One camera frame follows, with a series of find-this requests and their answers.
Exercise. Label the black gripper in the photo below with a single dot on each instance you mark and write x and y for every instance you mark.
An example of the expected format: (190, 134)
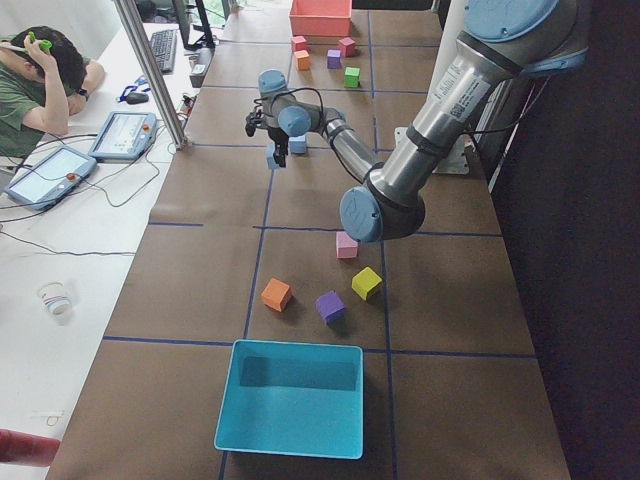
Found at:
(275, 136)

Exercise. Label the light blue block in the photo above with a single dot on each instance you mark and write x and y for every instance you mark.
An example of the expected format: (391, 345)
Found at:
(298, 145)
(270, 157)

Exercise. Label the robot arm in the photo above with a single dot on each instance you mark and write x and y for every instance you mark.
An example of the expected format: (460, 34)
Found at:
(498, 42)

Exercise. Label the orange foam block right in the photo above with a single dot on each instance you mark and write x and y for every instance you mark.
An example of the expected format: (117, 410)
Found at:
(302, 60)

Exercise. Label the orange foam block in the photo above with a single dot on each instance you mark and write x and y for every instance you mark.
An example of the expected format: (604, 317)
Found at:
(276, 294)
(302, 60)

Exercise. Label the green foam block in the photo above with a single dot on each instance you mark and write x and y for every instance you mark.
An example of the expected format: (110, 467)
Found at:
(351, 78)

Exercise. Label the purple foam block right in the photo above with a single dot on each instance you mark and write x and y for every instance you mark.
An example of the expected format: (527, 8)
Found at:
(333, 59)

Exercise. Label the purple foam block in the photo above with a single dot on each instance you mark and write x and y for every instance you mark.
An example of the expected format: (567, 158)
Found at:
(333, 59)
(330, 307)

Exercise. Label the red foam block far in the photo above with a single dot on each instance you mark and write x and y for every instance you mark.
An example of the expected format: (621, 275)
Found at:
(298, 43)

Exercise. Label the red foam block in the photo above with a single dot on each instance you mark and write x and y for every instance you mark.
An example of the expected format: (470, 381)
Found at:
(298, 43)
(347, 47)

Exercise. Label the pink foam block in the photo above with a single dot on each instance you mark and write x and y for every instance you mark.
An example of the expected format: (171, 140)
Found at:
(346, 247)

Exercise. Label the red foam block near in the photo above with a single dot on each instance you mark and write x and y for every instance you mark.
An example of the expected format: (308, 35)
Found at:
(347, 47)

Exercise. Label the pink plastic tray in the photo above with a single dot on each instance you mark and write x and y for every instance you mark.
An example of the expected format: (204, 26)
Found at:
(326, 18)

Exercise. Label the orange foam block left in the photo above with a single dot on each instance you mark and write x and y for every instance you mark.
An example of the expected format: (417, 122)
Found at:
(276, 294)

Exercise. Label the yellow foam block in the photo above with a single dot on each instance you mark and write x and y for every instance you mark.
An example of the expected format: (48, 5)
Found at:
(366, 283)

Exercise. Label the black computer mouse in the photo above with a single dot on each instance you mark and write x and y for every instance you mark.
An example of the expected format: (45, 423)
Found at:
(135, 98)

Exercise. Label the teach pendant far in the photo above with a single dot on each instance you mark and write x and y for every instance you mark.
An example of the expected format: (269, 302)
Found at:
(124, 137)

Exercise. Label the teach pendant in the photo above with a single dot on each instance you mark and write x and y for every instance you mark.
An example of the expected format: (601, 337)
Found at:
(124, 137)
(51, 179)

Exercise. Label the black keyboard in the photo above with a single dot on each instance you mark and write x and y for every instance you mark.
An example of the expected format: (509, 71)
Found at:
(163, 45)

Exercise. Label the purple foam block left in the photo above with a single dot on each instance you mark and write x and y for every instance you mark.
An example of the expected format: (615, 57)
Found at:
(330, 307)

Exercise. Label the teach pendant near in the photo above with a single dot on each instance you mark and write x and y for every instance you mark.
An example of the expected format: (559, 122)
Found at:
(51, 179)

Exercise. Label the seated person green shirt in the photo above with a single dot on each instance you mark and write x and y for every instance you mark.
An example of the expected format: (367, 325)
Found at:
(45, 80)

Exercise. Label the turquoise plastic bin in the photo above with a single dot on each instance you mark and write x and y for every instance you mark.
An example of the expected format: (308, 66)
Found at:
(296, 399)

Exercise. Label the paper cup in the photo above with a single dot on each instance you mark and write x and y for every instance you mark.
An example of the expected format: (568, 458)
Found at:
(55, 298)

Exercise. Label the red fire extinguisher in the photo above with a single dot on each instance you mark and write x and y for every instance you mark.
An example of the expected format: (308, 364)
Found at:
(26, 449)

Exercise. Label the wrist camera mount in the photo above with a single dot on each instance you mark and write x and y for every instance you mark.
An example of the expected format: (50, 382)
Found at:
(254, 121)

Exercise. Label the aluminium frame post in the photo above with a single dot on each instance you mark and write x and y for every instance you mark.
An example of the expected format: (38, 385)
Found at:
(134, 28)

